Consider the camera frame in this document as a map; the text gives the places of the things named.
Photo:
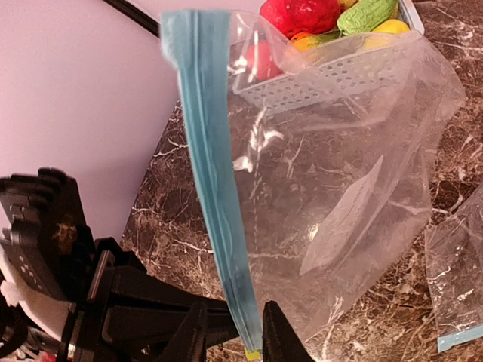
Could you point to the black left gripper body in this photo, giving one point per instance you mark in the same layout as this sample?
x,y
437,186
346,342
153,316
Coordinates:
x,y
129,315

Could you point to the left black frame post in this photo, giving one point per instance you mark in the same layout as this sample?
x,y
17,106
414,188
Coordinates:
x,y
135,14

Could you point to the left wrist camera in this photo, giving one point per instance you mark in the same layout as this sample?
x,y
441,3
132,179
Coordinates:
x,y
47,249

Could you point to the yellow lemon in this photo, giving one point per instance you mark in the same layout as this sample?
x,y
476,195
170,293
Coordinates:
x,y
392,26

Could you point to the red apple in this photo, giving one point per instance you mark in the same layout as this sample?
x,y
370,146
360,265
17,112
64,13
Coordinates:
x,y
260,62
292,17

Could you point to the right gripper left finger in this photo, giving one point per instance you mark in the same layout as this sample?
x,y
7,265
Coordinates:
x,y
188,344

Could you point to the clear zip top bag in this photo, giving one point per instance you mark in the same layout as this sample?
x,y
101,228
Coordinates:
x,y
307,208

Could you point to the orange fruit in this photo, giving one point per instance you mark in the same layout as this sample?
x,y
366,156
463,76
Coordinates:
x,y
306,42

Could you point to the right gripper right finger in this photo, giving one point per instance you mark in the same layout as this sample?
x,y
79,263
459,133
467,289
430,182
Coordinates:
x,y
280,342

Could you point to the blue plastic basket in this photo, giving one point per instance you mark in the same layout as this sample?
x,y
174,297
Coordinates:
x,y
344,72

